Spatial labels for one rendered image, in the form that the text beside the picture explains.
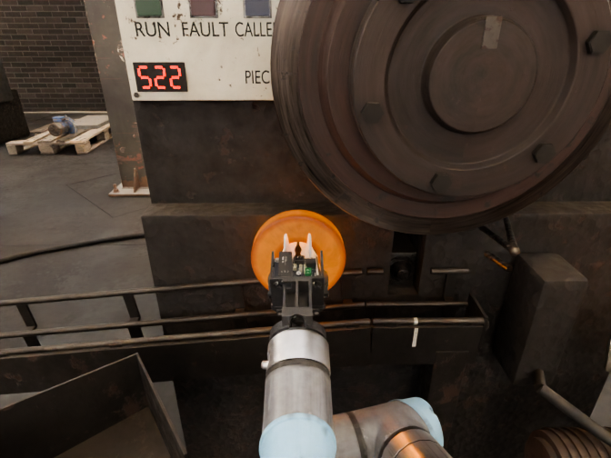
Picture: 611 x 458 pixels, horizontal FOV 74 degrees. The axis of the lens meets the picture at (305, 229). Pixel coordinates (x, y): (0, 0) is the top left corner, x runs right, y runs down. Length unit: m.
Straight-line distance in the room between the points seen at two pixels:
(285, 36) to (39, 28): 7.18
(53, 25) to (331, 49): 7.13
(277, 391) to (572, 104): 0.45
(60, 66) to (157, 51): 6.89
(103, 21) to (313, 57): 2.89
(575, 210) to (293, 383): 0.62
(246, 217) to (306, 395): 0.37
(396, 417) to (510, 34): 0.45
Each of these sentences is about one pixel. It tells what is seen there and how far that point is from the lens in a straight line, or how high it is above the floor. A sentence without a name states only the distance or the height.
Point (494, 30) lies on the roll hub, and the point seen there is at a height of 1.16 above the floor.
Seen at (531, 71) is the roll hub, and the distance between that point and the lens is 0.52.
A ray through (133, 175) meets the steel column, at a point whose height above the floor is 0.13.
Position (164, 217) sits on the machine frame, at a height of 0.87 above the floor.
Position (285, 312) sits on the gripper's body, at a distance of 0.49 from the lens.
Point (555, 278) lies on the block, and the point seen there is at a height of 0.80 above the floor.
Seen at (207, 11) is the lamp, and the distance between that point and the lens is 0.69.
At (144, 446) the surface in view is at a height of 0.61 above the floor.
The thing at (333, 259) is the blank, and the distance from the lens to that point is 0.67.
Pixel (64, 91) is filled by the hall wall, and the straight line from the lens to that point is 7.65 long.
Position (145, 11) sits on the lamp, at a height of 1.19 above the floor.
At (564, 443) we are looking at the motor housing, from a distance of 0.89.
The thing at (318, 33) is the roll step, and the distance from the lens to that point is 0.54.
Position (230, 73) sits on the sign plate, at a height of 1.10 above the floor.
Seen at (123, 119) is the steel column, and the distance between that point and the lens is 3.41.
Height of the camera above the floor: 1.16
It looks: 26 degrees down
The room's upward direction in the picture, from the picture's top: straight up
